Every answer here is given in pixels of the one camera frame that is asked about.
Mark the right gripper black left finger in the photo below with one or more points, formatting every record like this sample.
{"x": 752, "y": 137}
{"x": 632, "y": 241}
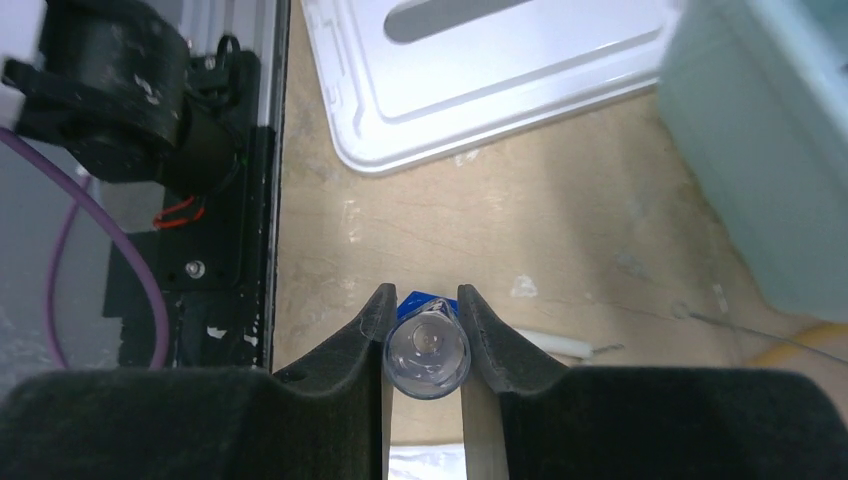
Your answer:
{"x": 324, "y": 416}

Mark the clay pipe triangle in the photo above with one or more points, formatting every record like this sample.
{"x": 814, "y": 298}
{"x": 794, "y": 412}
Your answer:
{"x": 565, "y": 346}

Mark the white plastic bin lid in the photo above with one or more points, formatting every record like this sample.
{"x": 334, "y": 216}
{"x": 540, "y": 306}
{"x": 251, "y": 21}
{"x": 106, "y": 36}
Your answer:
{"x": 407, "y": 82}

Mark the tan rubber tubing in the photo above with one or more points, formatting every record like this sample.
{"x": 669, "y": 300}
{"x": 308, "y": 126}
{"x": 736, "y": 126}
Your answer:
{"x": 804, "y": 341}

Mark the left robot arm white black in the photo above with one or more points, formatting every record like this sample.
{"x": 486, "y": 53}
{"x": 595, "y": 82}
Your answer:
{"x": 114, "y": 84}

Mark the teal plastic bin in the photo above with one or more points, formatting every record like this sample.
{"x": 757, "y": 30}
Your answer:
{"x": 754, "y": 94}

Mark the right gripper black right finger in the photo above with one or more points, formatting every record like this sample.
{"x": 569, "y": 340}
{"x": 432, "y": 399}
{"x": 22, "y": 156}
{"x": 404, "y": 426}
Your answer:
{"x": 528, "y": 416}

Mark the graduated cylinder blue base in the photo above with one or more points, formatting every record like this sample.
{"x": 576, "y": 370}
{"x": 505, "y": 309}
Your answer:
{"x": 427, "y": 353}

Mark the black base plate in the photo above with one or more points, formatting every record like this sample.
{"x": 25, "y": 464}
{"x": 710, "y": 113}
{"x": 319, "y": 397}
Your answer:
{"x": 209, "y": 242}

